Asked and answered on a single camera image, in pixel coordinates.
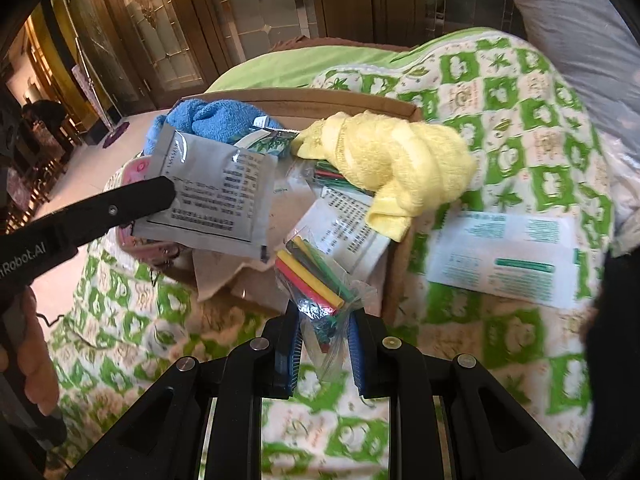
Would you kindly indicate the green blue printed sachet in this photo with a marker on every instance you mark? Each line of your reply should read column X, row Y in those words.
column 270, row 142

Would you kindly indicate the clear bag of beige filling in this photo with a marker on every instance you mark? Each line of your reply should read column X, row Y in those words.
column 625, row 185

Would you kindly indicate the white packet with black print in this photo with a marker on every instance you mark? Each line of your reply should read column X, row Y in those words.
column 350, row 230

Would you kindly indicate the green white paper packet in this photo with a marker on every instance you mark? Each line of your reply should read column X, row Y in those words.
column 500, row 260

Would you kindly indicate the person's left hand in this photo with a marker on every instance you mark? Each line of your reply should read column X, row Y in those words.
column 35, row 360

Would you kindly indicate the wooden glass doors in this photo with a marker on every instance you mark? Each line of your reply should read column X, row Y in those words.
column 165, row 35

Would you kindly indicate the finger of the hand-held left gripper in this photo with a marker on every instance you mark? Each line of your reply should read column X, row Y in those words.
column 125, row 207

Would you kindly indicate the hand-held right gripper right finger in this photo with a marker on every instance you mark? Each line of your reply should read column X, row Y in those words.
column 357, row 365

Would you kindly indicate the lime green bedsheet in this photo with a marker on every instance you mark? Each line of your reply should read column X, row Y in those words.
column 280, row 70

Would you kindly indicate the pink clear pouch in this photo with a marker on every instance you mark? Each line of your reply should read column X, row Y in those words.
column 137, row 167

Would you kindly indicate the clear bag of coloured tubes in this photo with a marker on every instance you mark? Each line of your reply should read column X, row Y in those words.
column 310, row 270
column 330, row 172

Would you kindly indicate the silver foil packet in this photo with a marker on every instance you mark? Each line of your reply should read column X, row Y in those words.
column 220, row 200

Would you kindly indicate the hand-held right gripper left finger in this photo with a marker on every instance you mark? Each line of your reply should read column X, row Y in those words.
column 292, row 365

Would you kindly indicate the yellow towel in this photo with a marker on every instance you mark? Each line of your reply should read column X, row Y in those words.
column 400, row 160

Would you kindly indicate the green patterned blanket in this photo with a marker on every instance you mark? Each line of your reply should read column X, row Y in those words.
column 500, row 135

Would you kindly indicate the floor stand with purple base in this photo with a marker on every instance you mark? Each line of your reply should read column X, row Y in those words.
column 116, row 136

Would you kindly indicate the wooden lattice furniture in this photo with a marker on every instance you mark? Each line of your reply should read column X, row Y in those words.
column 30, row 195

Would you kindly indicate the shallow cardboard box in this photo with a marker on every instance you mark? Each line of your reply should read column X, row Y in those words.
column 395, row 280

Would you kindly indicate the blue towel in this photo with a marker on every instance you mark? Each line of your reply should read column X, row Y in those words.
column 210, row 115

